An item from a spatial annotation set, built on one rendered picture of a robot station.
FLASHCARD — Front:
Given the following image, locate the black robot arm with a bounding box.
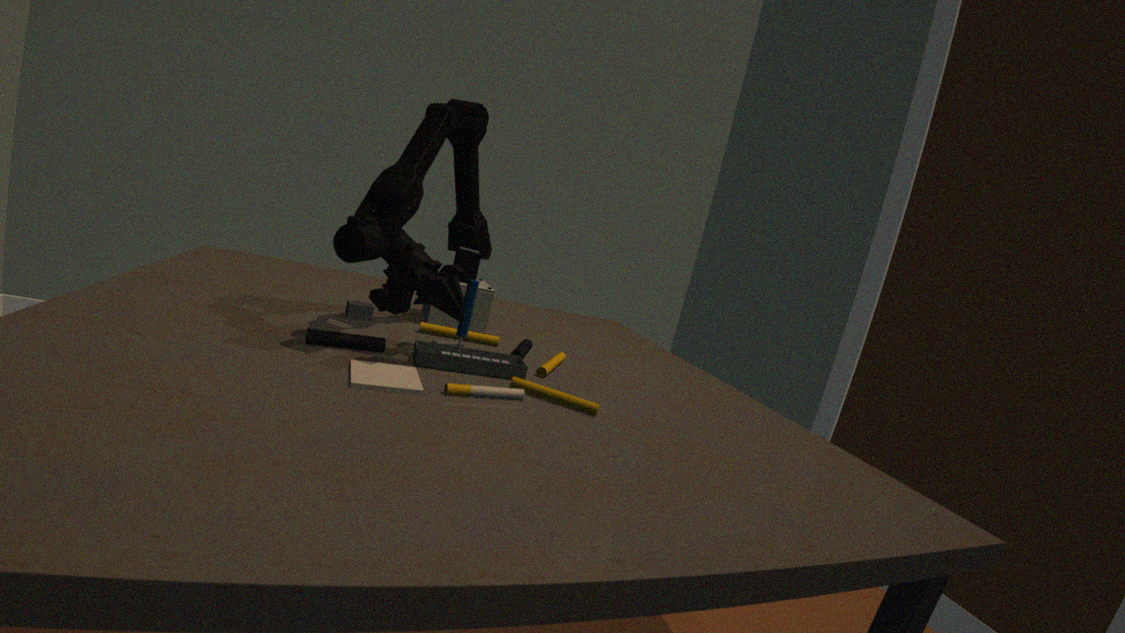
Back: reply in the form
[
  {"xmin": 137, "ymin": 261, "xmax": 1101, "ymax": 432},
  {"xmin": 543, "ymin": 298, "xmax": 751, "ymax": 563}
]
[{"xmin": 333, "ymin": 99, "xmax": 491, "ymax": 315}]

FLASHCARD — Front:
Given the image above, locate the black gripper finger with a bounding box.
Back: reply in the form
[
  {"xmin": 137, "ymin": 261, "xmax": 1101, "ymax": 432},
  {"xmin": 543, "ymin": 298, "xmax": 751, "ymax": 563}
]
[
  {"xmin": 447, "ymin": 274, "xmax": 464, "ymax": 308},
  {"xmin": 414, "ymin": 275, "xmax": 466, "ymax": 322}
]

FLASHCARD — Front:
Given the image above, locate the grey keyboard with keys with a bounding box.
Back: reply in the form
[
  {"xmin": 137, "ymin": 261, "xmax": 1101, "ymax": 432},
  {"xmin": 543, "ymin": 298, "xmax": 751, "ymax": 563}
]
[{"xmin": 412, "ymin": 340, "xmax": 528, "ymax": 381}]

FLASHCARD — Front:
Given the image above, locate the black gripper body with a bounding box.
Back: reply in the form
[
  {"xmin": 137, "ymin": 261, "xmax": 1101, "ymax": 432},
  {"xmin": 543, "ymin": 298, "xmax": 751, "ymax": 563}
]
[{"xmin": 386, "ymin": 238, "xmax": 466, "ymax": 305}]

